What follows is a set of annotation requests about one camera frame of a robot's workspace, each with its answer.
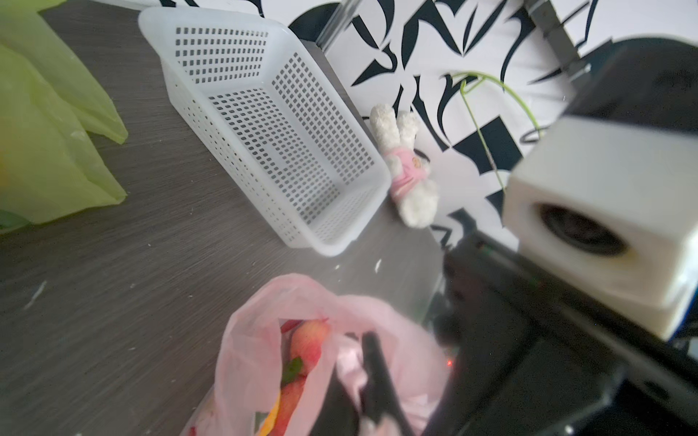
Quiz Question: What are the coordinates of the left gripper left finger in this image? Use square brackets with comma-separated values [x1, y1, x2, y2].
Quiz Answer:
[309, 375, 360, 436]

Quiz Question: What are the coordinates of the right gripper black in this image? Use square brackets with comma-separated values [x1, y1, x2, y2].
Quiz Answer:
[425, 233, 697, 435]

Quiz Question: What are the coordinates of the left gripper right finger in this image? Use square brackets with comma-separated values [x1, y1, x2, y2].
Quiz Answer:
[361, 332, 414, 435]

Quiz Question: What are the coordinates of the pink plastic bag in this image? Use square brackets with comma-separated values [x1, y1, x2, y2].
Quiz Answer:
[188, 274, 449, 435]

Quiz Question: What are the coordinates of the white plastic basket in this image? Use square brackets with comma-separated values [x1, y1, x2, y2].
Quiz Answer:
[138, 7, 390, 256]

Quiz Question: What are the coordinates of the green avocado plastic bag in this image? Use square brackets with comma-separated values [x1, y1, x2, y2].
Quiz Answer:
[1, 47, 127, 234]

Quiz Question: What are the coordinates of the pink peach front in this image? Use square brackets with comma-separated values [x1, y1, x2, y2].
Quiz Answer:
[268, 377, 306, 436]

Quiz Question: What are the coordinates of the pink peach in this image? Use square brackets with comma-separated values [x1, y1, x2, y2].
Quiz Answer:
[289, 320, 331, 377]
[268, 377, 306, 436]

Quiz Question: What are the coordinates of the plush bunny toy pink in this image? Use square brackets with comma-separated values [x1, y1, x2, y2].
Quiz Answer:
[369, 105, 439, 229]

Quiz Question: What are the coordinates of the green hoop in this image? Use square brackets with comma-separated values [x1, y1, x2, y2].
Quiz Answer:
[449, 71, 547, 196]

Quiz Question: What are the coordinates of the black hook rack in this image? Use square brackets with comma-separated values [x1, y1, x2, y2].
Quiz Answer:
[523, 0, 591, 92]

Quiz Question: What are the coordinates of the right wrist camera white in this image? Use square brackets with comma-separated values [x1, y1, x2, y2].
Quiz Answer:
[501, 37, 698, 343]

